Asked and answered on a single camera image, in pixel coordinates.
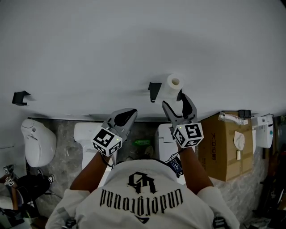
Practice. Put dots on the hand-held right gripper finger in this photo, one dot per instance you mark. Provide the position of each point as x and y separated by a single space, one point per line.
172 117
190 109

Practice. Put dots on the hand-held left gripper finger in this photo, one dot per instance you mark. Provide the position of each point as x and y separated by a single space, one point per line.
115 116
130 123

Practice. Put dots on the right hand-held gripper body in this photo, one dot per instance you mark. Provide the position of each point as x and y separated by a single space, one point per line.
190 134

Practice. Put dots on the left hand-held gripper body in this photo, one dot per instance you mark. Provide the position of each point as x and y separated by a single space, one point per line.
106 141

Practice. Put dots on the white toilet paper roll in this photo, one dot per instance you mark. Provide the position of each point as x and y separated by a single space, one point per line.
171 89

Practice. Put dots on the person's right forearm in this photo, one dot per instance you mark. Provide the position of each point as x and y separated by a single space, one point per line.
194 172

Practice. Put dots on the person's left forearm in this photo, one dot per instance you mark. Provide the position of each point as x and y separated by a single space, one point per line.
89 174

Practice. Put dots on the rounded white toilet with tank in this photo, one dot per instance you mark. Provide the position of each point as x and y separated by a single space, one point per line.
80 134

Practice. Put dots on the square white smart toilet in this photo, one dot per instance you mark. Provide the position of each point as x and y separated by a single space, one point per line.
163 145

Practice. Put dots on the egg-shaped white toilet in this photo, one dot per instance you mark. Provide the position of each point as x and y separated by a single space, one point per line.
42 145

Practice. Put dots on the white toilet with teal button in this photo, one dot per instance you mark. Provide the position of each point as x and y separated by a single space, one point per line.
267 134

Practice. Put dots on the green plastic bottle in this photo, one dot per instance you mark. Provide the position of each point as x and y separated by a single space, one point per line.
140 142

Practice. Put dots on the blue wrist circuit board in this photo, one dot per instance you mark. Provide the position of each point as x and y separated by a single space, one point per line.
175 166

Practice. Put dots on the large cardboard box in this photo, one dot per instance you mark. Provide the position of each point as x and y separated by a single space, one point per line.
221 152

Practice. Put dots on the plastic-wrapped faucet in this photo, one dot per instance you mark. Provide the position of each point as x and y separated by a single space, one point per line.
230 117

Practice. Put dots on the crumpled beige cloth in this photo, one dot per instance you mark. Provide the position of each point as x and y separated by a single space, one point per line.
239 139

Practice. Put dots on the small white paper tube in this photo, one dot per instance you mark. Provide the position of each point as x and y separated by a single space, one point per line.
238 155

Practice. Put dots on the black metal rack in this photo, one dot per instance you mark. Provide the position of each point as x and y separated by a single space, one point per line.
244 113

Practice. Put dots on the small white box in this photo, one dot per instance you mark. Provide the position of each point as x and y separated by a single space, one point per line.
245 121

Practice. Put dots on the person's white printed t-shirt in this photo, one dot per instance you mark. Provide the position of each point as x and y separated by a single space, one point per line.
143 212

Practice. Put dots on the black wall paper holder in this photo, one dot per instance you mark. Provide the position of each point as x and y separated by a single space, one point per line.
154 89

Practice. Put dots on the empty black wall holder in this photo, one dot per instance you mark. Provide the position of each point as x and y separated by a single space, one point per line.
19 97

